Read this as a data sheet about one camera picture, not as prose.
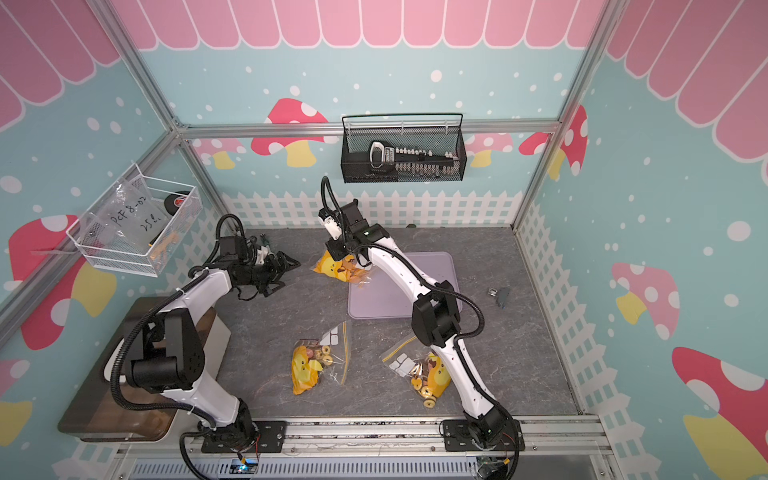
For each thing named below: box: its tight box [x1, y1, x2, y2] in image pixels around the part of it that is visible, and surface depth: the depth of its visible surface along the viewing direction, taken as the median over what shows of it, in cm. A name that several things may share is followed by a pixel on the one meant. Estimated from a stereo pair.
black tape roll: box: [164, 191, 191, 217], surface depth 82 cm
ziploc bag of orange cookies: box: [309, 250, 371, 287], surface depth 98 cm
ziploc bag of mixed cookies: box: [291, 320, 350, 395], surface depth 84 cm
